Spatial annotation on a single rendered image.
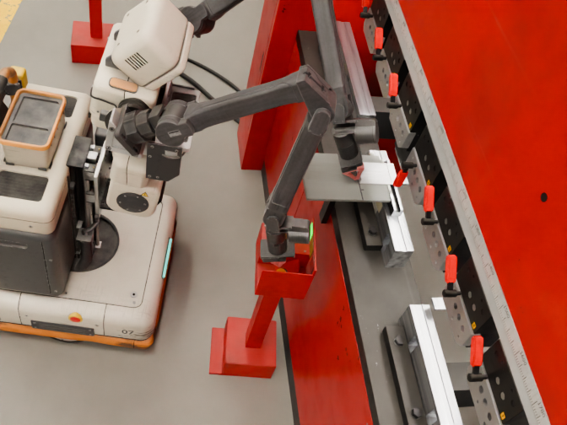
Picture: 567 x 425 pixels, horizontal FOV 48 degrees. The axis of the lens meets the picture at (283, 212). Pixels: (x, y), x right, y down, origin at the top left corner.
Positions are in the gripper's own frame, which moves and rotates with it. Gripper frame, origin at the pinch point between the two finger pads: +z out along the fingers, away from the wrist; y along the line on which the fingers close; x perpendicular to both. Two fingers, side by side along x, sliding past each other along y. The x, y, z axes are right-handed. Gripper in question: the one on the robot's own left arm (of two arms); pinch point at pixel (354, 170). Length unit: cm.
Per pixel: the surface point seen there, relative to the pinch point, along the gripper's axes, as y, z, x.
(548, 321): -76, -38, -31
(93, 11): 159, 20, 114
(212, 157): 92, 75, 73
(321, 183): -4.5, -3.8, 10.1
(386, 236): -18.3, 11.7, -4.6
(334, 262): -18.3, 19.5, 13.5
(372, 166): 3.2, 4.1, -5.3
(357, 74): 50, 9, -7
